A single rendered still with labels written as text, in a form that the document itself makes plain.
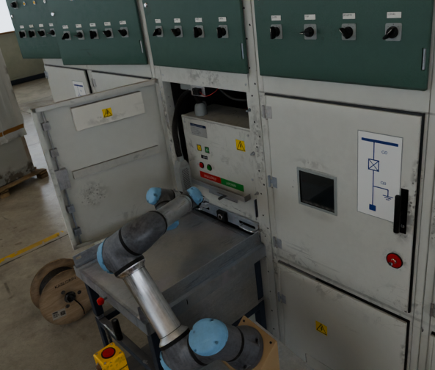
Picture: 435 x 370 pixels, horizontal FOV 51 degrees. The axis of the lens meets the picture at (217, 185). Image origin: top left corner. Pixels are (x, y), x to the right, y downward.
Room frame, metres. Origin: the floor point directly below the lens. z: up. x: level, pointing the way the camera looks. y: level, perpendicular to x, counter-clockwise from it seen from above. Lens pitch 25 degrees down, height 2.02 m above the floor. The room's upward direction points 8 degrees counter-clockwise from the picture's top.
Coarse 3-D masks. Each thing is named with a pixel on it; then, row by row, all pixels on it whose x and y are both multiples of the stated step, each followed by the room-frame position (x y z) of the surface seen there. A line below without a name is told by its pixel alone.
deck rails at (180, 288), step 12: (252, 240) 1.78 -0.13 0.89; (84, 252) 1.85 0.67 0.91; (96, 252) 1.88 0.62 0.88; (228, 252) 1.68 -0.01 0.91; (240, 252) 1.73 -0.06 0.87; (84, 264) 1.83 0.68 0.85; (216, 264) 1.64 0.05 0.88; (228, 264) 1.67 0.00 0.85; (192, 276) 1.55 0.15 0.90; (204, 276) 1.59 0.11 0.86; (168, 288) 1.48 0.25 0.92; (180, 288) 1.51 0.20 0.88; (192, 288) 1.54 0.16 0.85; (168, 300) 1.47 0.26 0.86
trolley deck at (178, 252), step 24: (192, 216) 2.17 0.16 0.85; (168, 240) 1.95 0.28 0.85; (192, 240) 1.92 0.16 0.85; (216, 240) 1.89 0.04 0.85; (240, 240) 1.86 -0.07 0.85; (96, 264) 1.82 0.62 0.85; (168, 264) 1.74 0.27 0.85; (192, 264) 1.71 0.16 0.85; (240, 264) 1.68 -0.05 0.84; (96, 288) 1.67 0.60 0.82; (120, 288) 1.61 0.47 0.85; (216, 288) 1.59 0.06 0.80; (120, 312) 1.52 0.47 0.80
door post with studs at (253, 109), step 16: (256, 80) 1.76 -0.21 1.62; (256, 96) 1.77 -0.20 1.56; (256, 112) 1.77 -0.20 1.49; (256, 128) 1.78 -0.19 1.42; (256, 144) 1.78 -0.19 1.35; (256, 160) 1.79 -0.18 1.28; (256, 176) 1.80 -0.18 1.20; (256, 192) 1.80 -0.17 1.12; (272, 272) 1.76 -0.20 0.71; (272, 288) 1.77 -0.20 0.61; (272, 304) 1.78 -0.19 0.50; (272, 320) 1.79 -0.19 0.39
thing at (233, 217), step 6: (210, 204) 2.13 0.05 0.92; (204, 210) 2.17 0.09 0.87; (210, 210) 2.13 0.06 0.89; (216, 210) 2.09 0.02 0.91; (222, 210) 2.05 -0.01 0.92; (216, 216) 2.09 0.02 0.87; (228, 216) 2.02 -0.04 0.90; (234, 216) 1.98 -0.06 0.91; (240, 216) 1.96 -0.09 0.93; (234, 222) 1.99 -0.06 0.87; (240, 222) 1.95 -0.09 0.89; (246, 222) 1.92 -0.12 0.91; (252, 222) 1.88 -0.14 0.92; (258, 222) 1.87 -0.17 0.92; (246, 228) 1.92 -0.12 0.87; (252, 228) 1.89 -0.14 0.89
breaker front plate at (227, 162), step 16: (208, 128) 2.08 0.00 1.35; (224, 128) 1.99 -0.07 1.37; (240, 128) 1.91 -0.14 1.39; (192, 144) 2.20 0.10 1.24; (208, 144) 2.10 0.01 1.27; (224, 144) 2.00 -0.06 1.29; (192, 160) 2.22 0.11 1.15; (208, 160) 2.11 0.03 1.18; (224, 160) 2.02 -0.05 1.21; (240, 160) 1.93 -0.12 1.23; (192, 176) 2.23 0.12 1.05; (224, 176) 2.03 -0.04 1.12; (240, 176) 1.94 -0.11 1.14; (208, 192) 2.14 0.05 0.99; (240, 192) 1.95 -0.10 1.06; (224, 208) 2.05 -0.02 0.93; (240, 208) 1.96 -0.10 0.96
